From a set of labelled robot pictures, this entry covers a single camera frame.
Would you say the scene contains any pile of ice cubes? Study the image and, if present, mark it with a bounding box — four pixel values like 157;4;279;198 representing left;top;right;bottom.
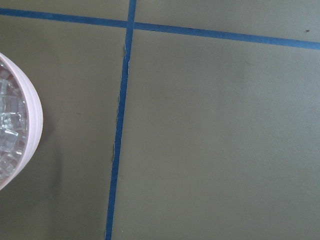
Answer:
0;61;27;182

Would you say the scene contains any pink bowl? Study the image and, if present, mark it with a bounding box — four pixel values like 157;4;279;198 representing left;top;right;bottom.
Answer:
0;54;44;189

